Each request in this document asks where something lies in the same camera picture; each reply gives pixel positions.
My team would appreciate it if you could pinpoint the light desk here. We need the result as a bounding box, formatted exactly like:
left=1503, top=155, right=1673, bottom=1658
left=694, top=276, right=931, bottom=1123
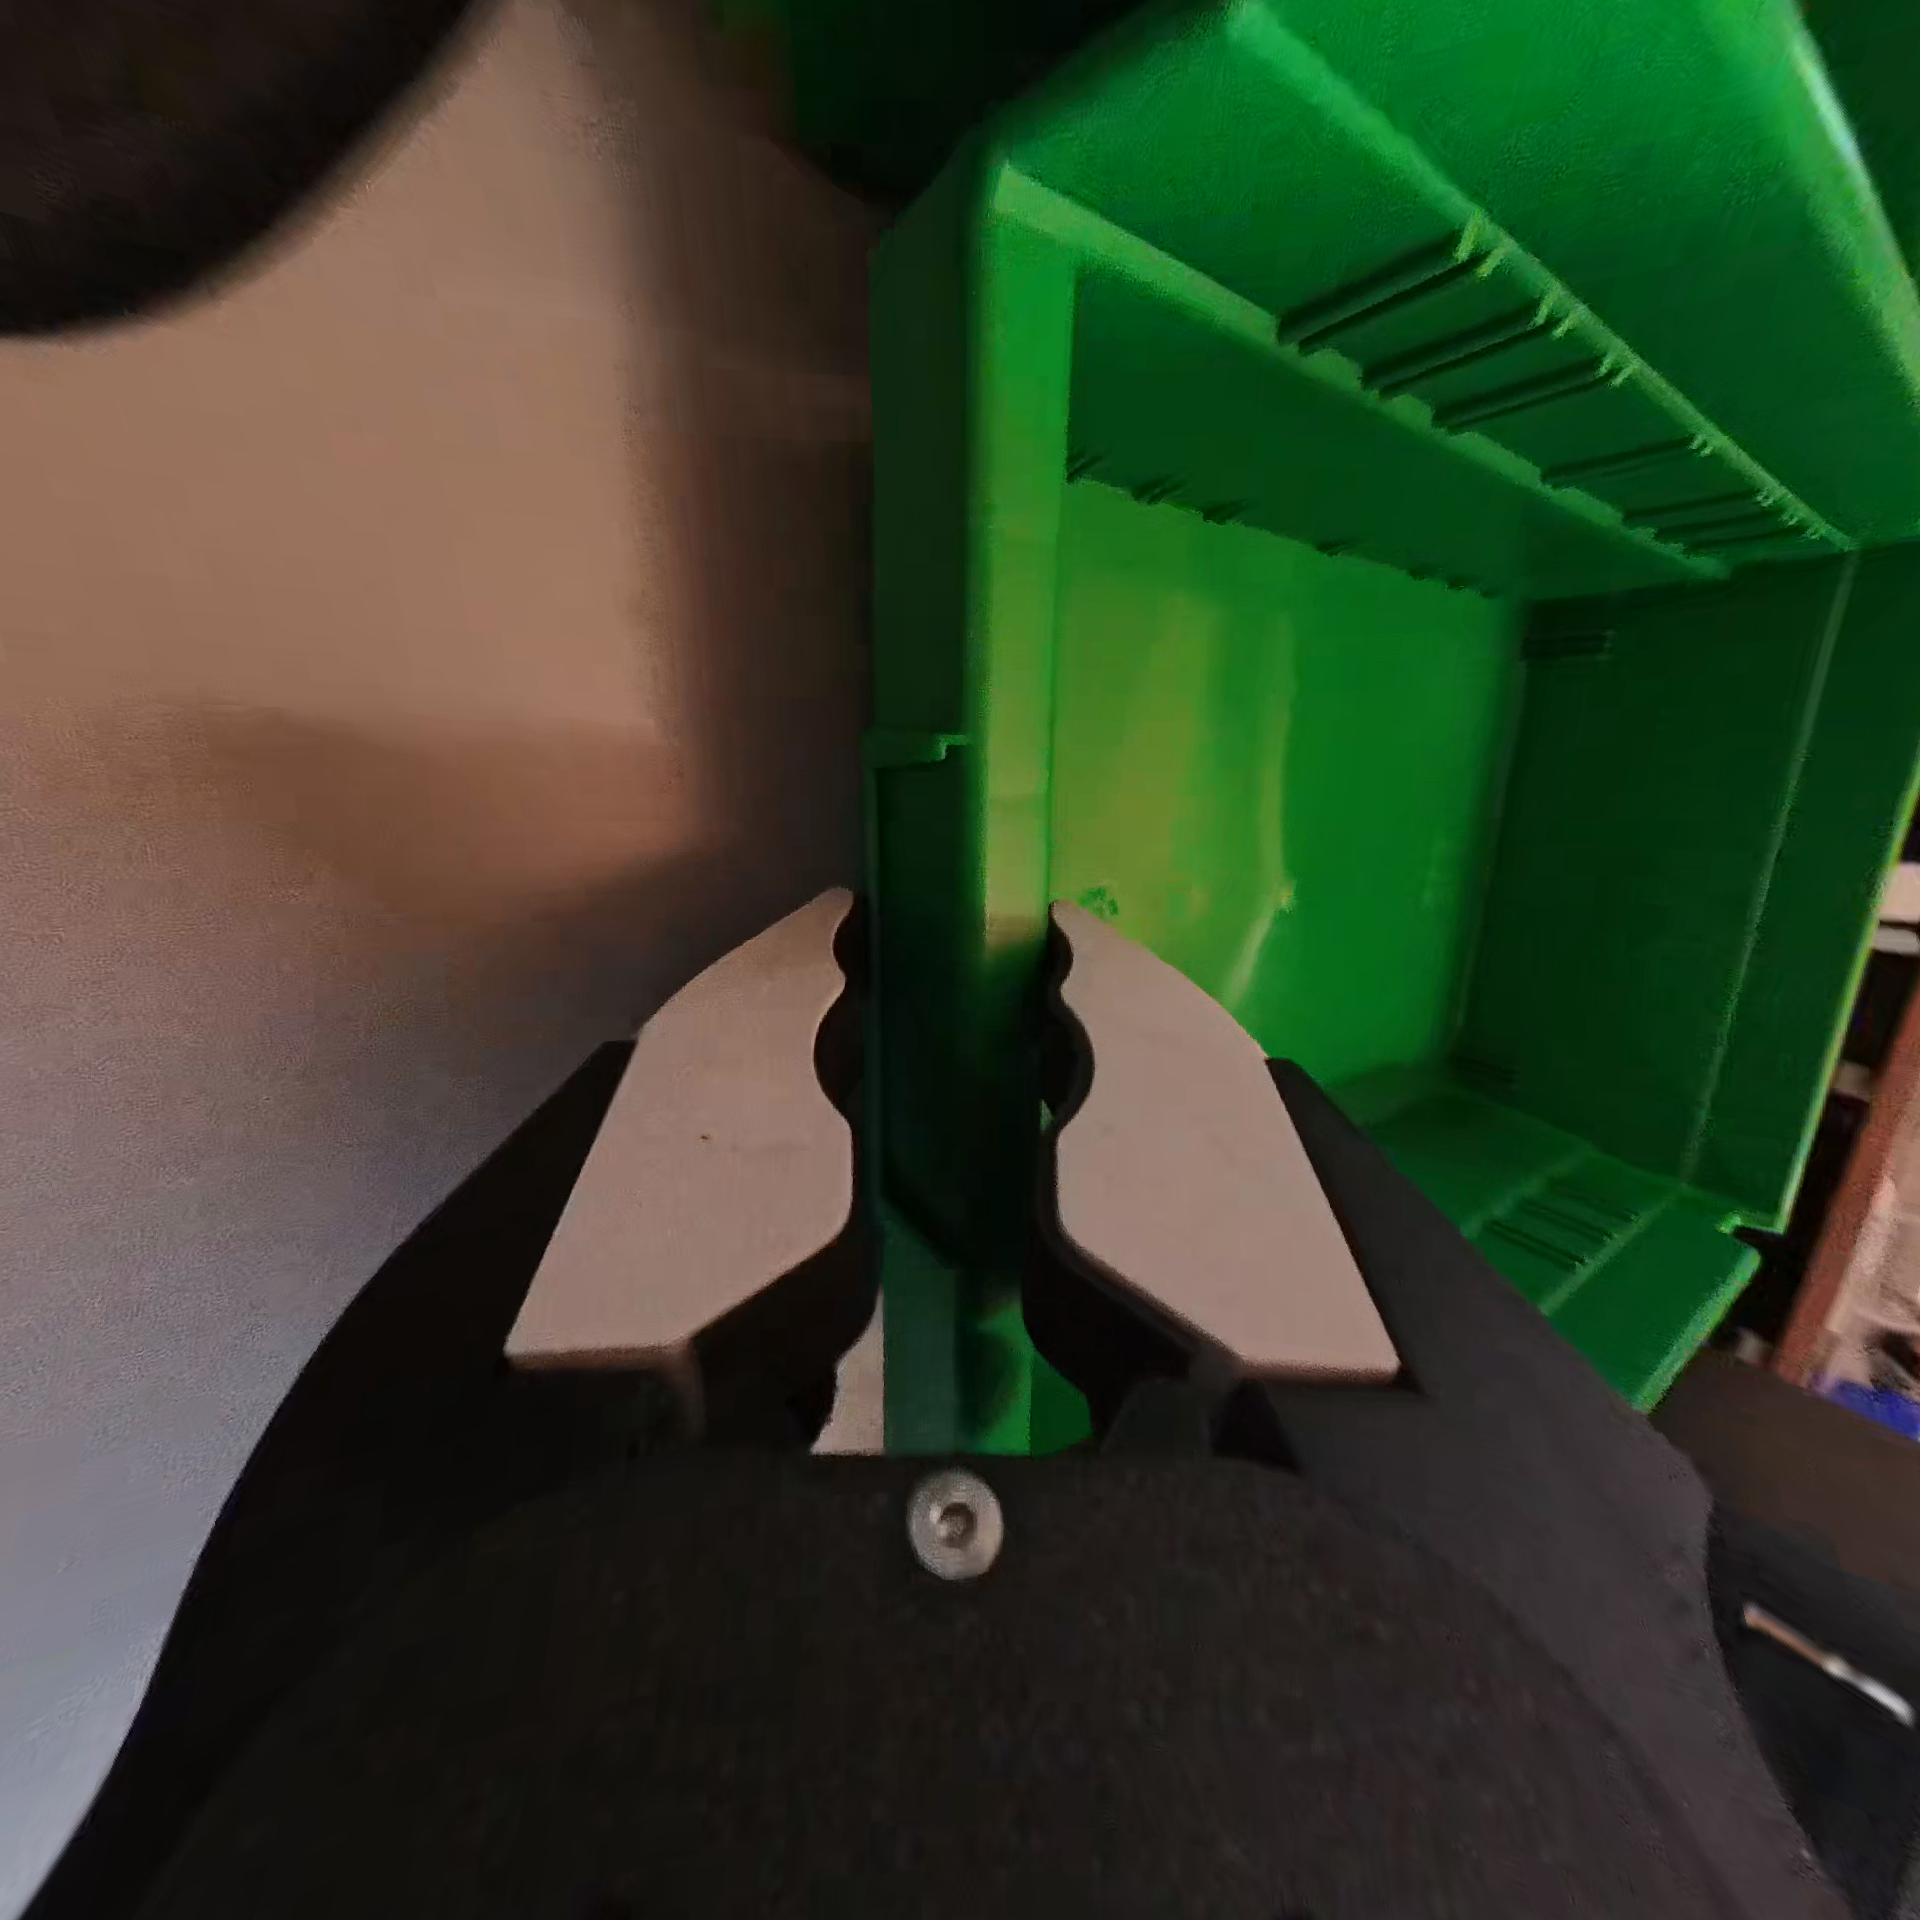
left=0, top=0, right=901, bottom=1875

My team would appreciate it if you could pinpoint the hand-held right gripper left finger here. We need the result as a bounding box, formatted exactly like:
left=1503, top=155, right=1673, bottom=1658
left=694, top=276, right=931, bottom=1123
left=506, top=887, right=875, bottom=1442

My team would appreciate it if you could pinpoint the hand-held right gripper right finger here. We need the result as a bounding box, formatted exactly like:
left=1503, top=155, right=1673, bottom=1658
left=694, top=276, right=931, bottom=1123
left=1020, top=897, right=1405, bottom=1444

